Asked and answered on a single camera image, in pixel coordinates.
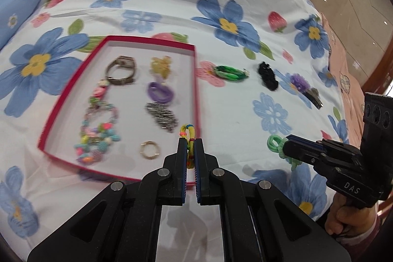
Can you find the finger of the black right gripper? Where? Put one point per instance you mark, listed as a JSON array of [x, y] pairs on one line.
[[304, 150]]

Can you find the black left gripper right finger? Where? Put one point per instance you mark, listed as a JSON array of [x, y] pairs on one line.
[[207, 192]]

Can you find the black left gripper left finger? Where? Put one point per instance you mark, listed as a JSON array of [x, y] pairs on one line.
[[174, 193]]

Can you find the yellow claw hair clip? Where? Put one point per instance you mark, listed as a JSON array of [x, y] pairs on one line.
[[161, 66]]

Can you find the rose gold wristwatch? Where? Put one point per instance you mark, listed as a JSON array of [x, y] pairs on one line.
[[121, 71]]

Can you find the pink charm keychain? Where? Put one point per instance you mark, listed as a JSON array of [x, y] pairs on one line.
[[101, 88]]

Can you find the red jewelry tray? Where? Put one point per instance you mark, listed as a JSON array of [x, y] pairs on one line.
[[143, 143]]

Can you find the right hand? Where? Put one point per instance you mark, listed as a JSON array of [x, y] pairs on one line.
[[346, 220]]

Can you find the red knit sleeve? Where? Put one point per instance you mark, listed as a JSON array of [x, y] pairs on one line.
[[376, 245]]

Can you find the purple flower hair clip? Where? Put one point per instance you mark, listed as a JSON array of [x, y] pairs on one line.
[[310, 95]]

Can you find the pink blanket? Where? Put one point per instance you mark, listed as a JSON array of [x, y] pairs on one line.
[[350, 89]]

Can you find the black scrunchie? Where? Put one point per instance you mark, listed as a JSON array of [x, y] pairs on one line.
[[268, 76]]

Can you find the floral bed sheet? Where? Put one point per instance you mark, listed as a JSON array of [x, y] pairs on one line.
[[237, 112]]

